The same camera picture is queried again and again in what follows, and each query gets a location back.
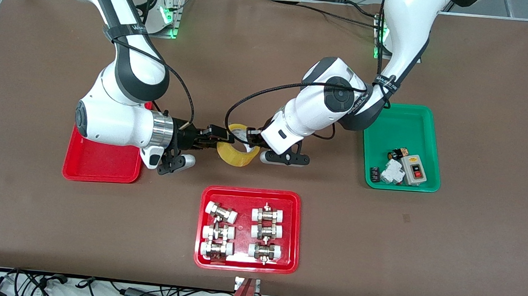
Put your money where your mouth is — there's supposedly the white circuit breaker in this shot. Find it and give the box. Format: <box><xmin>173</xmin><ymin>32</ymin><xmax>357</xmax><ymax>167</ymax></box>
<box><xmin>379</xmin><ymin>158</ymin><xmax>407</xmax><ymax>186</ymax></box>

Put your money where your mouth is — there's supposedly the empty red plastic tray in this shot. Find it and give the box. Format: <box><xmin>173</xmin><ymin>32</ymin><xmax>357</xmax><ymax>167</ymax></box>
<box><xmin>61</xmin><ymin>97</ymin><xmax>153</xmax><ymax>186</ymax></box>

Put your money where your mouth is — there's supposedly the metal valve with white ends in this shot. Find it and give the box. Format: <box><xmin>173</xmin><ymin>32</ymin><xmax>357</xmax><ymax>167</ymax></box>
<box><xmin>199</xmin><ymin>239</ymin><xmax>235</xmax><ymax>261</ymax></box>
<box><xmin>204</xmin><ymin>201</ymin><xmax>239</xmax><ymax>225</ymax></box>
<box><xmin>201</xmin><ymin>223</ymin><xmax>237</xmax><ymax>243</ymax></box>
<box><xmin>250</xmin><ymin>202</ymin><xmax>287</xmax><ymax>224</ymax></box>
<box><xmin>250</xmin><ymin>222</ymin><xmax>284</xmax><ymax>242</ymax></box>
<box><xmin>247</xmin><ymin>241</ymin><xmax>284</xmax><ymax>266</ymax></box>

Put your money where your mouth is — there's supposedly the yellow tape roll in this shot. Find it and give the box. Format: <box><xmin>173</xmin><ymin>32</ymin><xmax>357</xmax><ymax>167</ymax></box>
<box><xmin>215</xmin><ymin>122</ymin><xmax>263</xmax><ymax>169</ymax></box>

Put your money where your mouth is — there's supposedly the green plastic tray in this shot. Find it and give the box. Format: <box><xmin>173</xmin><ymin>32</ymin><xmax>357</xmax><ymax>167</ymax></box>
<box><xmin>358</xmin><ymin>101</ymin><xmax>446</xmax><ymax>194</ymax></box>

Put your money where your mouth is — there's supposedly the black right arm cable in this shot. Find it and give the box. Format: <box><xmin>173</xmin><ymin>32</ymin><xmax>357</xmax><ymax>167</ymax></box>
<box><xmin>103</xmin><ymin>35</ymin><xmax>201</xmax><ymax>126</ymax></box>

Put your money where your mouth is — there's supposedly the red tray holding valves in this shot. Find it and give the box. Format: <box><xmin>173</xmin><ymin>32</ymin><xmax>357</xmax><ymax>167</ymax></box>
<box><xmin>193</xmin><ymin>184</ymin><xmax>304</xmax><ymax>276</ymax></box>

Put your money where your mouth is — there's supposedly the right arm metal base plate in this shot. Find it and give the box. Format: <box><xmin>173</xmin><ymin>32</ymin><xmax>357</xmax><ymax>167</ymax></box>
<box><xmin>142</xmin><ymin>0</ymin><xmax>184</xmax><ymax>39</ymax></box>

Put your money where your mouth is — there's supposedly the grey push button switch box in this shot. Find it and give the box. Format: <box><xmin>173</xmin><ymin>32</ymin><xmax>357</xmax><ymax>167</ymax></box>
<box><xmin>399</xmin><ymin>153</ymin><xmax>429</xmax><ymax>187</ymax></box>

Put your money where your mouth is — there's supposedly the black cable on table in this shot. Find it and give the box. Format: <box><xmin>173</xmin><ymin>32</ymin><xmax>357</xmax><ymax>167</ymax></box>
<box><xmin>296</xmin><ymin>2</ymin><xmax>382</xmax><ymax>29</ymax></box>

